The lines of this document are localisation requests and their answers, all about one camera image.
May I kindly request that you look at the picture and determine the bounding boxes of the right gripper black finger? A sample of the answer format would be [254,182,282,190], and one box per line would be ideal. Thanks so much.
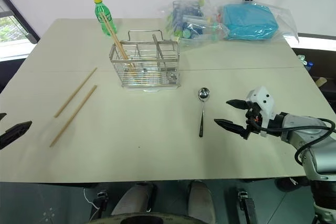
[226,99,249,110]
[214,118,250,141]

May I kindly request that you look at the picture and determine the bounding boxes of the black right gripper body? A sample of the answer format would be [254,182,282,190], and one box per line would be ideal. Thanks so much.
[245,102,264,133]

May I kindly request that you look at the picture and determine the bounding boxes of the wooden chopstick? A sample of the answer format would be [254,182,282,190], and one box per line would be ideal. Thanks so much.
[99,12,136,77]
[101,11,139,78]
[49,84,98,148]
[53,67,98,119]

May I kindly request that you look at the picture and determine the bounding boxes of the grey rounded robot foot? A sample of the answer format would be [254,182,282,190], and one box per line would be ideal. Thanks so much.
[187,179,217,224]
[110,182,156,216]

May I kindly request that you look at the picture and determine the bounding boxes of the folded turquoise cloth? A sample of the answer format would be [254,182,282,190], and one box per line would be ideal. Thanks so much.
[222,4,280,41]

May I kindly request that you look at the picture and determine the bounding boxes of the white rack drip tray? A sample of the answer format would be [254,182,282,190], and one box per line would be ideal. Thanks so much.
[121,83,182,93]

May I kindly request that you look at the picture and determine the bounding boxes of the clear bag of small bottles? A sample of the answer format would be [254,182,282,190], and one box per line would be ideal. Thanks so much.
[158,0,229,48]

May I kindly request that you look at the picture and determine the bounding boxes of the clear plastic bag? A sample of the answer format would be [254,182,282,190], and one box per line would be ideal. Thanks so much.
[217,0,300,44]

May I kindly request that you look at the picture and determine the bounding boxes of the dark rounded robot body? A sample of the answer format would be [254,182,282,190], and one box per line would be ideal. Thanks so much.
[90,211,211,224]

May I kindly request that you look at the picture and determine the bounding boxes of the green bottle with yellow cap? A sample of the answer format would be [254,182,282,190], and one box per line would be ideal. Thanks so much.
[93,0,118,37]

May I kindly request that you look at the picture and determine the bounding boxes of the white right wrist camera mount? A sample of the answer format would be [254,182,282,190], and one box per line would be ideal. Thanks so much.
[246,86,277,138]

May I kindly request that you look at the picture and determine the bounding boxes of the metal spoon with dark handle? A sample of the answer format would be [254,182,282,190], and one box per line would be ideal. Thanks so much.
[197,87,211,138]

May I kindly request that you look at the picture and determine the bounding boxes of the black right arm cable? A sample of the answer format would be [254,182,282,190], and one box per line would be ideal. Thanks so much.
[258,118,336,166]

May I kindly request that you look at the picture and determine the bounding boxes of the black table leg bracket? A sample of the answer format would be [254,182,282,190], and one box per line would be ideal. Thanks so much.
[235,188,256,224]
[93,188,110,218]

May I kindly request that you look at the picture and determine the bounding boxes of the steel wire cutlery rack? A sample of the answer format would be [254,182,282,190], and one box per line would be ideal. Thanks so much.
[108,29,182,90]

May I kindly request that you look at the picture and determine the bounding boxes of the dark window frame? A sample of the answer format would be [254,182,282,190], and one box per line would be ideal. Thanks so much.
[0,0,40,44]

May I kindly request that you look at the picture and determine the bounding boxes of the thin white cable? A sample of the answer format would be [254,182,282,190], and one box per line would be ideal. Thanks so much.
[83,187,101,220]

